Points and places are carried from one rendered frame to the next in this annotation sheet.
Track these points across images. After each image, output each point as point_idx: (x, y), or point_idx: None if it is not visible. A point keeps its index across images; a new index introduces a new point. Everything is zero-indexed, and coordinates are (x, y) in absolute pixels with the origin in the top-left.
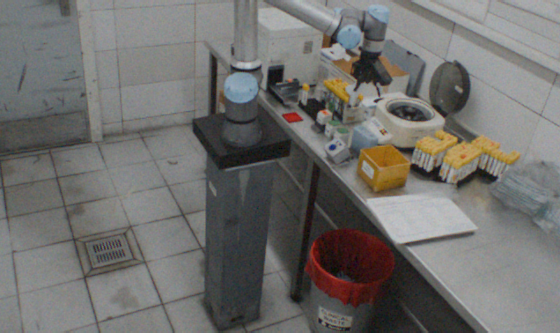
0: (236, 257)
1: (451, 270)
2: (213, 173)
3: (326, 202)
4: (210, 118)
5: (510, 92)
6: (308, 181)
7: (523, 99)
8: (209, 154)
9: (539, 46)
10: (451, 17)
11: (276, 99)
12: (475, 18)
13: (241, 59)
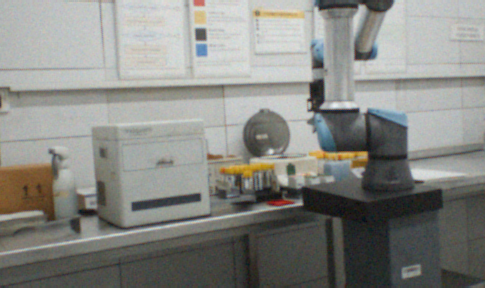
0: None
1: (472, 172)
2: (411, 244)
3: None
4: (356, 196)
5: (293, 117)
6: (339, 246)
7: (304, 116)
8: (419, 210)
9: (299, 73)
10: (228, 81)
11: (230, 211)
12: (242, 75)
13: (354, 97)
